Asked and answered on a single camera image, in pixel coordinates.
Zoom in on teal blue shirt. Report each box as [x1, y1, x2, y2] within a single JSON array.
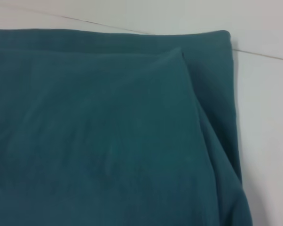
[[0, 28, 254, 226]]

